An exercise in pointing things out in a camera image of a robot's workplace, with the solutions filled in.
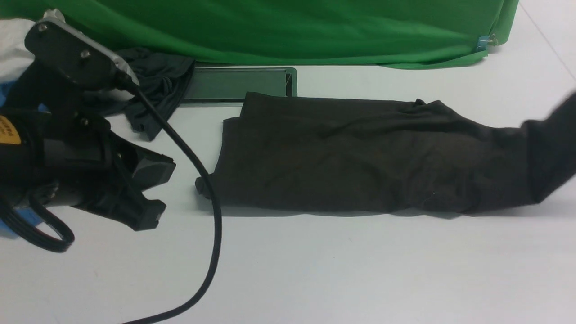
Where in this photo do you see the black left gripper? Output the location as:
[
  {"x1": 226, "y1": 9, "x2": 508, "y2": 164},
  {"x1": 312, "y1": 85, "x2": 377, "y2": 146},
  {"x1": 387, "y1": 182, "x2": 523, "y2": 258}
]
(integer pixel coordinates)
[{"x1": 1, "y1": 63, "x2": 176, "y2": 231}]

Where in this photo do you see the dark gray long-sleeve top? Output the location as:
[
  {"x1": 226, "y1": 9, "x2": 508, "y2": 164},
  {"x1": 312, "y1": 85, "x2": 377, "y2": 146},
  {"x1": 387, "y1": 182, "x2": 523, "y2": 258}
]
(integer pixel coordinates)
[{"x1": 210, "y1": 93, "x2": 576, "y2": 214}]

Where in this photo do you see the blue crumpled garment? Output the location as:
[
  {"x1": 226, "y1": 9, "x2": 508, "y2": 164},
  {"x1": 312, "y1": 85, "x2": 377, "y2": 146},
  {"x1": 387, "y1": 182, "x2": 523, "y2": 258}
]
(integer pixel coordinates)
[{"x1": 0, "y1": 83, "x2": 45, "y2": 238}]

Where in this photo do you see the dark teal crumpled garment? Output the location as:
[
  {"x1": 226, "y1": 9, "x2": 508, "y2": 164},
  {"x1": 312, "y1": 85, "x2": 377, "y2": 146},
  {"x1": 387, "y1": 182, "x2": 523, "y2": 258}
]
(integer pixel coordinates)
[{"x1": 84, "y1": 48, "x2": 196, "y2": 141}]

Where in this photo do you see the white crumpled garment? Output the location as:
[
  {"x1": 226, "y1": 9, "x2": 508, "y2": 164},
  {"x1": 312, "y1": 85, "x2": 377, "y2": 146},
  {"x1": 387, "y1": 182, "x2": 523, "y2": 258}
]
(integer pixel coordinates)
[{"x1": 0, "y1": 18, "x2": 36, "y2": 84}]

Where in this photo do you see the green backdrop cloth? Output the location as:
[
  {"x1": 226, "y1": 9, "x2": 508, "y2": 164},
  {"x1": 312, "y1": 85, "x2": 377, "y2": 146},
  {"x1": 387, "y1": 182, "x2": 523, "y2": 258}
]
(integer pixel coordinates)
[{"x1": 1, "y1": 0, "x2": 518, "y2": 70}]

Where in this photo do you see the blue binder clip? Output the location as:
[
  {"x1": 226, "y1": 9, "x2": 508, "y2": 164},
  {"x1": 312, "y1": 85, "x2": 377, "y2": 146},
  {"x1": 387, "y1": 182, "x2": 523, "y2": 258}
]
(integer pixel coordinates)
[{"x1": 477, "y1": 34, "x2": 499, "y2": 52}]

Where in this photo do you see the gray recessed cable tray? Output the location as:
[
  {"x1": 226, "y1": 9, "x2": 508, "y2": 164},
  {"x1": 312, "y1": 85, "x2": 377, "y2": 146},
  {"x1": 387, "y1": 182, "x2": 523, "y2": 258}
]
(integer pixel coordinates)
[{"x1": 182, "y1": 67, "x2": 297, "y2": 105}]

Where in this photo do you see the black left camera cable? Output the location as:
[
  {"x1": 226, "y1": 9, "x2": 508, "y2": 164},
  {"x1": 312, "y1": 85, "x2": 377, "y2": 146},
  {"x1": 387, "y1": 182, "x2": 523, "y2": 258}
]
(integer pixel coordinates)
[{"x1": 0, "y1": 83, "x2": 223, "y2": 324}]

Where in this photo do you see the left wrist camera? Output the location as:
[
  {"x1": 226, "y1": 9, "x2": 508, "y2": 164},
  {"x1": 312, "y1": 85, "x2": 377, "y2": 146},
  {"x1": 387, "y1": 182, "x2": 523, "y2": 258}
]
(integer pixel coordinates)
[{"x1": 24, "y1": 16, "x2": 140, "y2": 101}]

